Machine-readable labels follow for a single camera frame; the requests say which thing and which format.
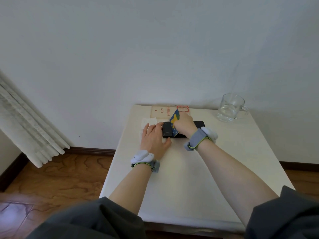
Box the person's left forearm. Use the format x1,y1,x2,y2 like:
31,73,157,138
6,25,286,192
108,163,153,215

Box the white curtain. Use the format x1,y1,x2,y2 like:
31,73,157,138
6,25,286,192
0,71,71,169

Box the blue card yellow star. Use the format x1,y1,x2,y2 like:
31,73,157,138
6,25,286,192
169,109,181,138

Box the person's right hand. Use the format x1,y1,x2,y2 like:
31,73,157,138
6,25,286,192
172,112,199,139

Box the dark grey shirt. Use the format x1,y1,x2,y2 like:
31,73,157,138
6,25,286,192
26,186,319,239

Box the clear phone case red print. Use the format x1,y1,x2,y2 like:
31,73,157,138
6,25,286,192
150,105,190,120

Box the person's left hand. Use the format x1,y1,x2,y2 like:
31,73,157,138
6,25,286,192
140,121,172,161

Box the white wipe tissues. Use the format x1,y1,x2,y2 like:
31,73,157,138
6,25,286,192
141,117,158,131

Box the white tracker grey wrist strap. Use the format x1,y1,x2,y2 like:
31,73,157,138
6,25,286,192
184,126,219,152
130,150,160,173

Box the glass mug with water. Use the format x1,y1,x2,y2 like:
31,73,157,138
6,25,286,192
216,93,250,123

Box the person's right forearm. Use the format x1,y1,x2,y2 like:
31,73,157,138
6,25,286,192
197,139,279,228

